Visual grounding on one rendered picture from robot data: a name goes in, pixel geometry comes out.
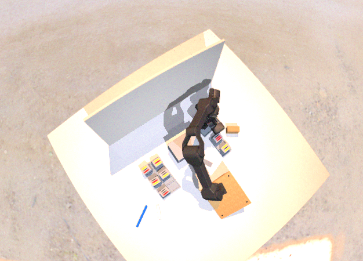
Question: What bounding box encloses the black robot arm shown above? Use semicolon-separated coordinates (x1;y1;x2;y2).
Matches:
182;88;227;201

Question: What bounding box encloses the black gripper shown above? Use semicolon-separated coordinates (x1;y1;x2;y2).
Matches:
195;104;225;135

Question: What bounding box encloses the grey flat panel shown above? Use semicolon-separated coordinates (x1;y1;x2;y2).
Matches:
83;39;225;146

